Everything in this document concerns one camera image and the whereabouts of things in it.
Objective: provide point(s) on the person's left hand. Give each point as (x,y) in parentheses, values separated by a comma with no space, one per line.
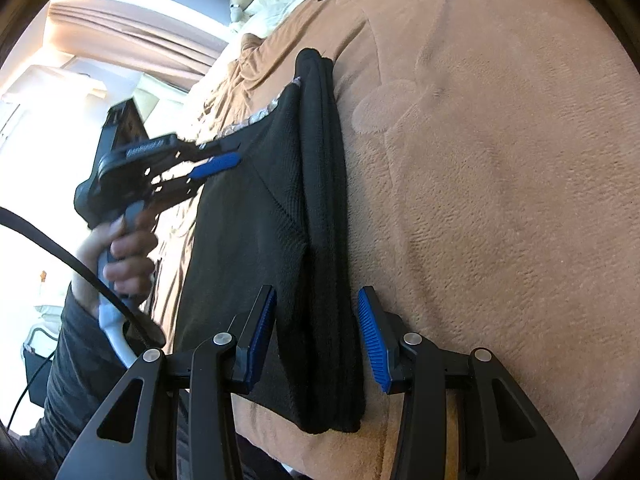
(121,257)

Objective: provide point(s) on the black t-shirt patterned trim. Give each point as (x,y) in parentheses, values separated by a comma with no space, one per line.
(279,218)

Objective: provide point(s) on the white bed sheet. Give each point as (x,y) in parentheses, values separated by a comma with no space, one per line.
(220,60)

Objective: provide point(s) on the pink curtain left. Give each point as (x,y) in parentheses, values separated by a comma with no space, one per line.
(133,37)

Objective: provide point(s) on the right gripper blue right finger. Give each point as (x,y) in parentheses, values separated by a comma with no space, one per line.
(501,433)

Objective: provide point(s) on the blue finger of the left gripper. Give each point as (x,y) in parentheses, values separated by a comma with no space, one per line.
(215,165)
(191,150)

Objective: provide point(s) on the brown fleece blanket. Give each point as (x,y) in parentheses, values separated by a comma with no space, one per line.
(492,156)

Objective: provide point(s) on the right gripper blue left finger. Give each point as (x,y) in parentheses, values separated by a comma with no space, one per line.
(133,434)

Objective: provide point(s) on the person's left forearm sleeve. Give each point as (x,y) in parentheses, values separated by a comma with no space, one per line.
(84,371)

